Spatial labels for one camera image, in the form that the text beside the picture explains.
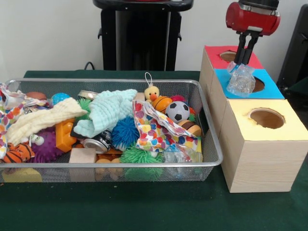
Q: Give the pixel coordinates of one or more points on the dark green tablecloth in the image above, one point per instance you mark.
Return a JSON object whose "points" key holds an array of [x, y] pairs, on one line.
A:
{"points": [[144, 207]]}

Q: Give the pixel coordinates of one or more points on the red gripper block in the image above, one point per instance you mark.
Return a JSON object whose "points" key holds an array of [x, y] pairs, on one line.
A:
{"points": [[252, 20]]}

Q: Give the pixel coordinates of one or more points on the wooden burger toy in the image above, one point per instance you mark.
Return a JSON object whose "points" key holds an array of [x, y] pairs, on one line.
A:
{"points": [[191, 128]]}

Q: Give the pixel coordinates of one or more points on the mint green knit cloth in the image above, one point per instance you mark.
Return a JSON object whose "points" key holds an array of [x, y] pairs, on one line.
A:
{"points": [[108, 110]]}

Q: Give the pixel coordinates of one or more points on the yellow duck toy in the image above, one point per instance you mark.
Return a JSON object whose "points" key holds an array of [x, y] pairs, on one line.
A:
{"points": [[151, 92]]}

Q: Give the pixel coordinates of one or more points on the colourful polka-dot cloth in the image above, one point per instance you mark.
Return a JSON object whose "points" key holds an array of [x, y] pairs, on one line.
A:
{"points": [[156, 137]]}

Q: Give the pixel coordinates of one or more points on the wooden box with three holes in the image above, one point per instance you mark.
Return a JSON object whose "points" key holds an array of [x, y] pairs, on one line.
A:
{"points": [[260, 163]]}

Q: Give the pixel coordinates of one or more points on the dark green side table cloth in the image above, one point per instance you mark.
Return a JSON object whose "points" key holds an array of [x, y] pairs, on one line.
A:
{"points": [[299, 86]]}

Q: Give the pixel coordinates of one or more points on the black drink can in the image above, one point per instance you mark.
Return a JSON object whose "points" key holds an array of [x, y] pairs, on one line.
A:
{"points": [[98, 143]]}

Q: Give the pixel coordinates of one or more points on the black floor stand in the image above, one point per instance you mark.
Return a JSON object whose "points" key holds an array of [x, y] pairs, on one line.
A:
{"points": [[296, 53]]}

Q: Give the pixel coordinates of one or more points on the cream cloth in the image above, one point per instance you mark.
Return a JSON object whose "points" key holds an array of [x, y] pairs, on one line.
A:
{"points": [[43, 120]]}

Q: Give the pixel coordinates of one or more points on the shallow clear mesh bin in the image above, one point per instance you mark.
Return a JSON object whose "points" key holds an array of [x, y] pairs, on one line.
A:
{"points": [[159, 173]]}

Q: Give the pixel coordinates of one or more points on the small soccer ball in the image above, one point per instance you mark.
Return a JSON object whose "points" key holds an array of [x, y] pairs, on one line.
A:
{"points": [[177, 111]]}

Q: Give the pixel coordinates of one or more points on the small orange basketball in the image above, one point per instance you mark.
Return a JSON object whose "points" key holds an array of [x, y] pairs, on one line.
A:
{"points": [[162, 104]]}

